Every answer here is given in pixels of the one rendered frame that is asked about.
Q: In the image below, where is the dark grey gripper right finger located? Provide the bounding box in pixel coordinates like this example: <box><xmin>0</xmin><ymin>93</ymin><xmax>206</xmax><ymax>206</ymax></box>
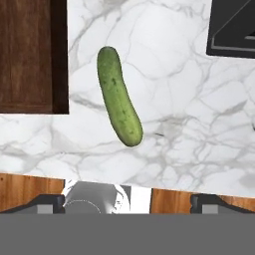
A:
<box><xmin>189</xmin><ymin>193</ymin><xmax>255</xmax><ymax>215</ymax></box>

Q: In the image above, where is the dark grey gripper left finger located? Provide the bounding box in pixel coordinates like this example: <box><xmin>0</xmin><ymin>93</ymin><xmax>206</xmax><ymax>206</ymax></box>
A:
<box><xmin>0</xmin><ymin>193</ymin><xmax>67</xmax><ymax>215</ymax></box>

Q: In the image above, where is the black tray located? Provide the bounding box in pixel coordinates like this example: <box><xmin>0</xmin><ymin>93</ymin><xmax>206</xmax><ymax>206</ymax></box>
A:
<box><xmin>205</xmin><ymin>0</ymin><xmax>255</xmax><ymax>60</ymax></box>

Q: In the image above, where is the white and grey round object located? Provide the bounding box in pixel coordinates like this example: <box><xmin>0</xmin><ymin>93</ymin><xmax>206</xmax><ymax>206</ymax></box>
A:
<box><xmin>61</xmin><ymin>179</ymin><xmax>152</xmax><ymax>215</ymax></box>

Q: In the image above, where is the green cucumber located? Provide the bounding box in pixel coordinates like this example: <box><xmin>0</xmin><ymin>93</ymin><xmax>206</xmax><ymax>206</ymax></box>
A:
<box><xmin>96</xmin><ymin>46</ymin><xmax>144</xmax><ymax>147</ymax></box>

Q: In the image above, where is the brown wooden cupboard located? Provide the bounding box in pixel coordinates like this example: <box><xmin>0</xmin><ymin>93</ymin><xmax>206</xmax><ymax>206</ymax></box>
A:
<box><xmin>0</xmin><ymin>0</ymin><xmax>70</xmax><ymax>116</ymax></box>

